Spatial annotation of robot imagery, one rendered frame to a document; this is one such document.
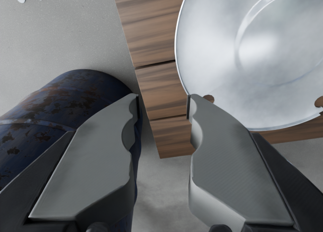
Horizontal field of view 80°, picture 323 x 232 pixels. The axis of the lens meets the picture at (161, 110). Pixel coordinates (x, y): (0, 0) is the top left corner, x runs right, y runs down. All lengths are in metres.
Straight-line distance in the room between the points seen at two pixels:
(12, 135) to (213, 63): 0.36
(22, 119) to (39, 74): 0.36
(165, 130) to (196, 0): 0.20
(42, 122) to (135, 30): 0.26
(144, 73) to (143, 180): 0.78
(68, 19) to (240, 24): 0.52
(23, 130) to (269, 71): 0.42
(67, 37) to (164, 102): 0.46
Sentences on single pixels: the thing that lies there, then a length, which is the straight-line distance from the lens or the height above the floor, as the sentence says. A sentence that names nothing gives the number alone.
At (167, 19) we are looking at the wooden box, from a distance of 0.27.
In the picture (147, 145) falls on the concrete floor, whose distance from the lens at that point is 0.85.
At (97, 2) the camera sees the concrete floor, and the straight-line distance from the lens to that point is 0.65.
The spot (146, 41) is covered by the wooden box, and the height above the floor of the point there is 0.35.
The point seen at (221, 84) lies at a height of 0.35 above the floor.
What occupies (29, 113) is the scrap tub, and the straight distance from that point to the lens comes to 0.49.
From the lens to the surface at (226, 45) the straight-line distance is 0.29.
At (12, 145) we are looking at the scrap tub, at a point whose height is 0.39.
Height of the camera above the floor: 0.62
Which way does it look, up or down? 58 degrees down
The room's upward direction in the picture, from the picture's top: 178 degrees counter-clockwise
